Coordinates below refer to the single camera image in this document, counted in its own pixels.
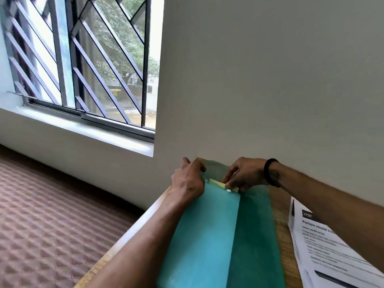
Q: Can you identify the person's left hand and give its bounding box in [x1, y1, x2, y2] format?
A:
[170, 157, 208, 203]

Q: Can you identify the translucent teal plastic folder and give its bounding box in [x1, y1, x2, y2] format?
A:
[155, 158, 286, 288]

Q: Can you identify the white printed paper sheet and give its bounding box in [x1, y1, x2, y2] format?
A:
[299, 265, 319, 288]
[287, 196, 384, 288]

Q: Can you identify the person's right forearm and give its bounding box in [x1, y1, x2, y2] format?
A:
[269, 161, 384, 268]

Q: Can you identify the dark metal window grille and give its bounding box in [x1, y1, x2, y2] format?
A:
[0, 0, 152, 130]

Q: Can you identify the person's left forearm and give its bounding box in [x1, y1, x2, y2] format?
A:
[88, 193, 207, 288]

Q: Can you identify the grey sliding window frame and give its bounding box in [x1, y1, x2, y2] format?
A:
[0, 0, 156, 144]

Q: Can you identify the black wristband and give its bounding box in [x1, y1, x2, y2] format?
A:
[263, 158, 283, 189]

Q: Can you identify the person's right hand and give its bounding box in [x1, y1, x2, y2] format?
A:
[222, 157, 269, 193]

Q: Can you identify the green tree outside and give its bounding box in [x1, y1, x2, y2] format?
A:
[90, 0, 160, 87]

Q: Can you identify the yellow paper sheet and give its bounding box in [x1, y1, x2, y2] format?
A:
[208, 178, 239, 193]

